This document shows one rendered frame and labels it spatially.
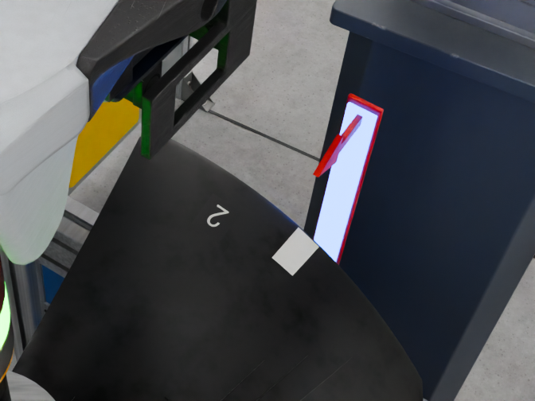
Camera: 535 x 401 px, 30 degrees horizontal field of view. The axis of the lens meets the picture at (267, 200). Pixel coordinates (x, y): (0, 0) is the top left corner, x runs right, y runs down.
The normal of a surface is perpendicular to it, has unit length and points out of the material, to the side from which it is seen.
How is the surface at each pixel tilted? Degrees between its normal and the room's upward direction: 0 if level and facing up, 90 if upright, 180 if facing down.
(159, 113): 90
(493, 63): 0
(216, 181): 16
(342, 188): 90
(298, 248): 20
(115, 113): 90
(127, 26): 0
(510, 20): 90
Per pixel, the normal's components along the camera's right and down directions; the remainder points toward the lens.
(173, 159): 0.30, -0.49
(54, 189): 0.95, 0.30
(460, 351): 0.35, 0.76
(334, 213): -0.51, 0.64
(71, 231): 0.11, -0.62
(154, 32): 0.79, 0.53
